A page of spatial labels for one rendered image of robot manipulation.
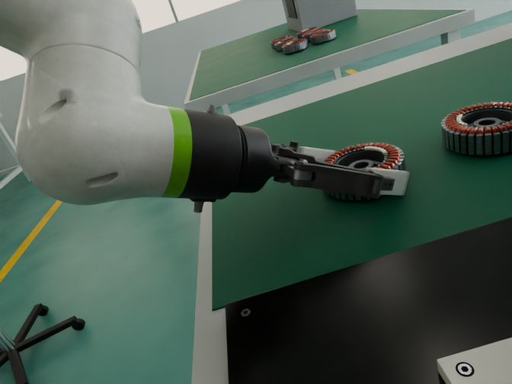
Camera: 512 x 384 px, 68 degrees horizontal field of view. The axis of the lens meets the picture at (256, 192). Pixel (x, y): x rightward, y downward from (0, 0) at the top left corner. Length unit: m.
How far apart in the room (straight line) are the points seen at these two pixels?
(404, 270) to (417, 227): 0.09
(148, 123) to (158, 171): 0.04
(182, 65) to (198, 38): 0.34
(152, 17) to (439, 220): 4.32
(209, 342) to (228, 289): 0.07
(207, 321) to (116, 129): 0.21
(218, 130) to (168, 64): 4.26
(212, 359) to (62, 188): 0.20
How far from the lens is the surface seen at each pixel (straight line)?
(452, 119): 0.61
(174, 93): 4.68
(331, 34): 1.80
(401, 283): 0.36
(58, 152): 0.33
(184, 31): 4.58
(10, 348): 1.93
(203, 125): 0.37
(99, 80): 0.36
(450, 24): 1.65
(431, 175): 0.55
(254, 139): 0.40
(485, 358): 0.30
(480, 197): 0.50
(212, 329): 0.40
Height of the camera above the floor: 1.02
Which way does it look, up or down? 26 degrees down
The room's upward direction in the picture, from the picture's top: 19 degrees counter-clockwise
